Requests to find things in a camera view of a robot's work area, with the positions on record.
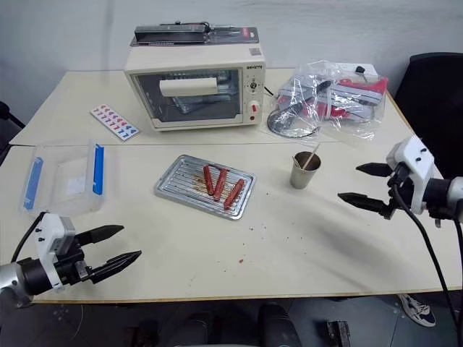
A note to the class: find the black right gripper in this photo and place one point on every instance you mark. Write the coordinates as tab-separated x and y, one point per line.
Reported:
401	195

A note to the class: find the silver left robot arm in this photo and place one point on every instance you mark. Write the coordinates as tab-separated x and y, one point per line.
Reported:
21	278

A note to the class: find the white power strip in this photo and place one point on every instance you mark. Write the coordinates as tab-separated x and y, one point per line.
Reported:
347	67

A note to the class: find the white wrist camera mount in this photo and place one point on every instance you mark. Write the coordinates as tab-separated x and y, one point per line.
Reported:
45	231
416	155

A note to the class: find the cream toaster oven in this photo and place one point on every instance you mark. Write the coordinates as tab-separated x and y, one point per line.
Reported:
188	58

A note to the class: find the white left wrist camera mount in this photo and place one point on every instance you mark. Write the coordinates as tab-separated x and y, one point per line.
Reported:
45	231

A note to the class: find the red and white packaged item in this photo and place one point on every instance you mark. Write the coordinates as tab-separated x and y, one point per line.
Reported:
376	86

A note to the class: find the flat black retail package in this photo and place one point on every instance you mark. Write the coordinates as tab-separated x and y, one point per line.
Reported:
235	34

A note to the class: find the ribbed metal baking tray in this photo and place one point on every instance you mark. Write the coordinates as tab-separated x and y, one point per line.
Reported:
181	180

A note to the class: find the dark blocky shape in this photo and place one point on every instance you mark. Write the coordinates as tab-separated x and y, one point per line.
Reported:
339	332

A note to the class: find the black chair part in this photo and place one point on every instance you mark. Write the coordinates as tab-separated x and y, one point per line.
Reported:
9	123

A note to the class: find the clear plastic bag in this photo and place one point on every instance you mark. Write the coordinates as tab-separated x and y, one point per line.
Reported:
343	119

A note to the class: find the white and black sneaker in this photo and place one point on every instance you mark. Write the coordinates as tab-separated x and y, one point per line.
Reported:
417	309

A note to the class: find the long black box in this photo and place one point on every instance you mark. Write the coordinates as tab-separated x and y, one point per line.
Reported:
170	33

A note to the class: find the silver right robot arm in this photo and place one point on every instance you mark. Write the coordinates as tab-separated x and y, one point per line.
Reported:
445	197

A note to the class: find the red sausage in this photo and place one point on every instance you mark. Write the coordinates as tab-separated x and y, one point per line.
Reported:
219	185
234	194
208	180

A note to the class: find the steel cup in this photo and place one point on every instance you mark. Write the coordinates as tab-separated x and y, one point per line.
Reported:
304	177

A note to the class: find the clear container with blue clips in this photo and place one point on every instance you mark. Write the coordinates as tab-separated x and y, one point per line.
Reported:
65	177

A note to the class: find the black office chair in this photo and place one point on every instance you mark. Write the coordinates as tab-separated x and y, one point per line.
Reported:
434	97

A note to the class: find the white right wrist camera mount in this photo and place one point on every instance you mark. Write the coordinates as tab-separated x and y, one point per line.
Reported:
416	155

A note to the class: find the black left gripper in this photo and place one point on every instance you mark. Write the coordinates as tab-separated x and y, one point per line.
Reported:
70	269

